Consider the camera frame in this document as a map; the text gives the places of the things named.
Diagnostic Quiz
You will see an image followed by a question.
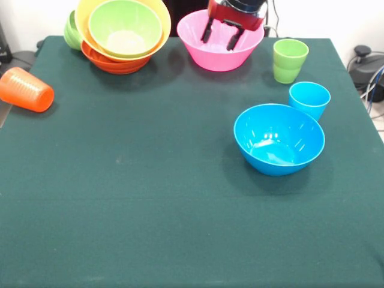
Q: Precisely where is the green cup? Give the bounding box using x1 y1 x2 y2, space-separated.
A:
272 38 310 85

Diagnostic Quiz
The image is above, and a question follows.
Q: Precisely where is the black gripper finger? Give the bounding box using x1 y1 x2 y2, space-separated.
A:
226 28 245 52
200 17 215 44

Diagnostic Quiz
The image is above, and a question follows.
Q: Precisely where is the dark green tablecloth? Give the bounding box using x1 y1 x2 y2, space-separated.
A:
0 35 384 288

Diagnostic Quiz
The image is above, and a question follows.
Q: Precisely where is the red-orange cup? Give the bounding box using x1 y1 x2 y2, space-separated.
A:
0 67 55 113

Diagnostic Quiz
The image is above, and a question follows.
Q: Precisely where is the white and blue cable bundle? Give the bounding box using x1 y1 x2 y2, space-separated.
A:
359 64 384 133

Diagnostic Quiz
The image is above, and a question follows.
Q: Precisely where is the large pink bowl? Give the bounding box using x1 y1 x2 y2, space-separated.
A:
176 8 265 72

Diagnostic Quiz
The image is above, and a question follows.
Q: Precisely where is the red-orange bowl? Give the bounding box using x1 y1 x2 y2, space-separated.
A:
80 40 152 76

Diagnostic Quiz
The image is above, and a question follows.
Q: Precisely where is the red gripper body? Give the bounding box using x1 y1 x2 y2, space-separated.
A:
207 0 265 32

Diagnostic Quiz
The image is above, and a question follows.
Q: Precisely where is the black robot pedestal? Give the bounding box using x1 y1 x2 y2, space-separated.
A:
163 0 238 38

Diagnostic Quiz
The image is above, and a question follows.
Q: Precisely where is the small green bowl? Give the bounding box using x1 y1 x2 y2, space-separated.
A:
63 10 83 51

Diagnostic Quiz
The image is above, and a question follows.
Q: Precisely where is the black stand base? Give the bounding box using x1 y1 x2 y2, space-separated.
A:
347 44 384 91

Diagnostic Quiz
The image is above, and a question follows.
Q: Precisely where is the light blue cup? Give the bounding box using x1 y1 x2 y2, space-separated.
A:
288 81 332 122

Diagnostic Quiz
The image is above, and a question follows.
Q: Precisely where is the large orange bowl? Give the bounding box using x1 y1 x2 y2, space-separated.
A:
74 0 172 63

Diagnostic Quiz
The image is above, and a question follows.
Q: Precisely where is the large green bowl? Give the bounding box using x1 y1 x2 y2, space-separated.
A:
88 0 164 59

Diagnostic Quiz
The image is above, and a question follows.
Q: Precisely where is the black wall cable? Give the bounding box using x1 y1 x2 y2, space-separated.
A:
271 0 280 37

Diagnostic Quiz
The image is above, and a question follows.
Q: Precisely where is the light blue bowl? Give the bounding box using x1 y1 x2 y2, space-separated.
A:
233 103 326 177

